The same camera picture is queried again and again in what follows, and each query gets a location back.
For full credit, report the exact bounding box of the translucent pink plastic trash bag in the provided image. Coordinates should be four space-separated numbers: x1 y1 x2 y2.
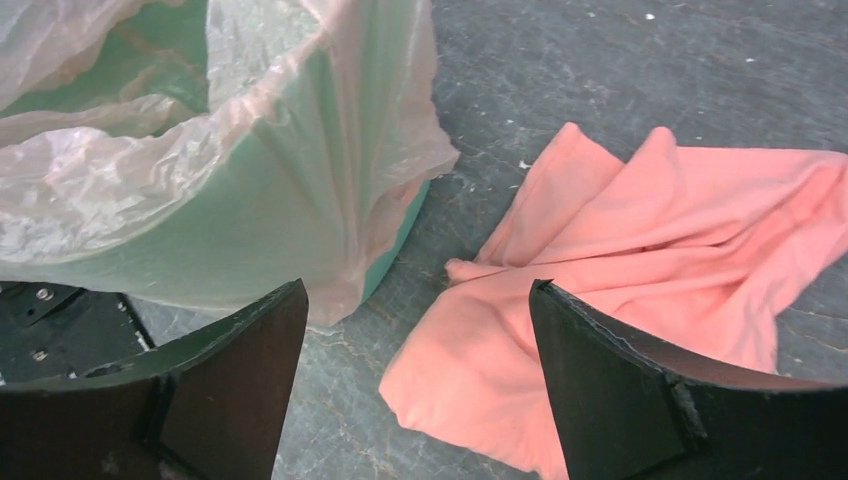
0 0 462 329

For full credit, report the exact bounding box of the salmon pink cloth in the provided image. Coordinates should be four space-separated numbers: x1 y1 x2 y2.
379 123 847 479

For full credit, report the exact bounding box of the green plastic trash bin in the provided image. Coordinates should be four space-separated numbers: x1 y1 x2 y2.
0 0 432 306

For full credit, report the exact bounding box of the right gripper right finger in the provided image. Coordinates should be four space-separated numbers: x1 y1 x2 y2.
529 280 847 479

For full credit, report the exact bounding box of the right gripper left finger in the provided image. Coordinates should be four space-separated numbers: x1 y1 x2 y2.
1 280 309 479

